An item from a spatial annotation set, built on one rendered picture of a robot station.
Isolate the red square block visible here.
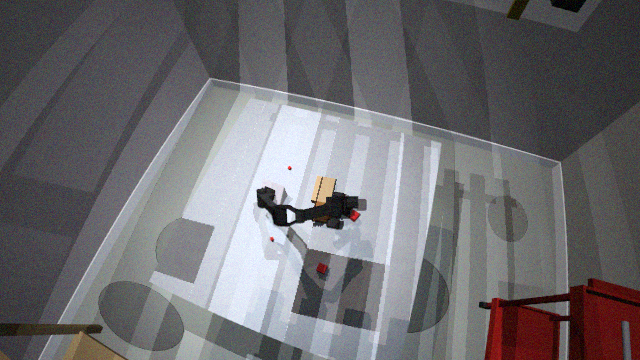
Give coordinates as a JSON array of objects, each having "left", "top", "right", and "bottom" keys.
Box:
[
  {"left": 316, "top": 263, "right": 327, "bottom": 274},
  {"left": 348, "top": 210, "right": 360, "bottom": 223}
]

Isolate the tan flat bar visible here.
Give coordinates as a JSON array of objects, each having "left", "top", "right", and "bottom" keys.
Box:
[{"left": 311, "top": 176, "right": 335, "bottom": 203}]

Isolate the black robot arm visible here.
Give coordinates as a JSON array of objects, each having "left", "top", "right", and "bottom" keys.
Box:
[{"left": 257, "top": 186, "right": 359, "bottom": 227}]

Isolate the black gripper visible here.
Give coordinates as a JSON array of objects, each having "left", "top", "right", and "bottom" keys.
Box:
[{"left": 326, "top": 192, "right": 345, "bottom": 230}]

